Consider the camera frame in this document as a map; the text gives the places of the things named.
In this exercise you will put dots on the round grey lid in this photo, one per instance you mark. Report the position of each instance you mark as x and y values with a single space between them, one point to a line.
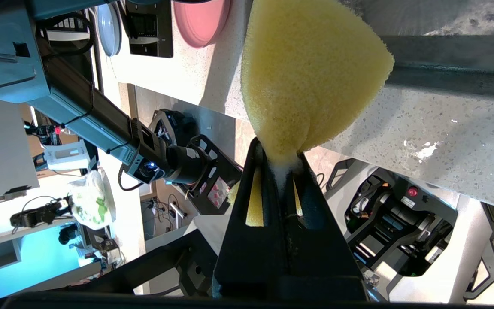
109 30

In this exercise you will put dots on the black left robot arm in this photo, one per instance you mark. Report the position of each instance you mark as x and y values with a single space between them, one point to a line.
101 120

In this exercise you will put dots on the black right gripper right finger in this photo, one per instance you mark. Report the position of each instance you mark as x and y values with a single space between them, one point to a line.
324 262

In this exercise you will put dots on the black induction cooktop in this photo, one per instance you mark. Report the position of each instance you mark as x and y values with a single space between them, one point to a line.
150 47

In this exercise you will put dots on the black tabletop device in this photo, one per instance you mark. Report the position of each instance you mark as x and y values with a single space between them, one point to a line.
28 218

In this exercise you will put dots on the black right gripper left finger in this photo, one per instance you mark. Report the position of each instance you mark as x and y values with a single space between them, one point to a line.
251 262

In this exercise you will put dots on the white plastic bag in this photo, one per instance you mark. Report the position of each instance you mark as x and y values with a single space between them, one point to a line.
90 201

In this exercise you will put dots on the white plastic box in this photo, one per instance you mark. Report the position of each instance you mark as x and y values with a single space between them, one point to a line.
66 154

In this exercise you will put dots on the yellow fish-shaped sponge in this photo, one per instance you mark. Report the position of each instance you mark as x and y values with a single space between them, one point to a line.
307 64

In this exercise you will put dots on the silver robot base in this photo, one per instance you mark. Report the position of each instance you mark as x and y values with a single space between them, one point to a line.
401 214

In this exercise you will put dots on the pink round plate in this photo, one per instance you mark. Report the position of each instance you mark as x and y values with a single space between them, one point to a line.
201 21

